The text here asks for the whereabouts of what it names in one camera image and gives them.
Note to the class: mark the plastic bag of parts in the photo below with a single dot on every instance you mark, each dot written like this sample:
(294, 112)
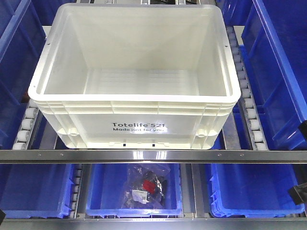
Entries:
(146, 186)

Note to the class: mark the lower roller track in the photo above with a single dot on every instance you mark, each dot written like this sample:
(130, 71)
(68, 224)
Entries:
(76, 190)

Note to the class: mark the metal shelf bottom rail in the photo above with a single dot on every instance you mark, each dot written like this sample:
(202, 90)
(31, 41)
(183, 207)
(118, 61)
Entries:
(156, 224)

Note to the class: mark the metal shelf front rail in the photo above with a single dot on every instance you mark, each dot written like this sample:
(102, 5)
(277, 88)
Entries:
(34, 156)

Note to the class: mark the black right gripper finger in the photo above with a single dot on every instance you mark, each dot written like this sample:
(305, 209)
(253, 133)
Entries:
(298, 193)
(303, 128)

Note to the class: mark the white plastic tote box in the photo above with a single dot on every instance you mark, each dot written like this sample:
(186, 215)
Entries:
(114, 76)

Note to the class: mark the blue bin lower right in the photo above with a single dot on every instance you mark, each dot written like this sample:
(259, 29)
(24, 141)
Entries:
(251, 190)

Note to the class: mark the white roller track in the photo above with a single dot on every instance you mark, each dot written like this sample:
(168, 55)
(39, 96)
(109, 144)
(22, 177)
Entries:
(26, 128)
(246, 104)

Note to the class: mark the right white roller track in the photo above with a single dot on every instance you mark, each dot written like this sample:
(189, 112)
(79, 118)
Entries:
(246, 104)

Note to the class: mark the metal shelf rail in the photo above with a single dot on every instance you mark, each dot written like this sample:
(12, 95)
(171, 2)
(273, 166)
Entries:
(156, 224)
(34, 156)

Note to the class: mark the blue bin lower left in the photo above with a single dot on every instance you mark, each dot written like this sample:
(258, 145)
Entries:
(36, 190)

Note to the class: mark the blue shelf bin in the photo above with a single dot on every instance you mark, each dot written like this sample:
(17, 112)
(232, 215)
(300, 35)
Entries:
(275, 55)

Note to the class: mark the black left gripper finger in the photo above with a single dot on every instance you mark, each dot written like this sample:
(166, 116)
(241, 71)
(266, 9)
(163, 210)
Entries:
(2, 216)

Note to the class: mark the left white roller track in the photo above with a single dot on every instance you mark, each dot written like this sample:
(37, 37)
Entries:
(26, 128)

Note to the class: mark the blue bin upper left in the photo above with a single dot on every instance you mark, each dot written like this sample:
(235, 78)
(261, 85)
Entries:
(22, 38)

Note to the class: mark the blue bin lower middle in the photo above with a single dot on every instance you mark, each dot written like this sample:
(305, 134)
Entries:
(104, 196)

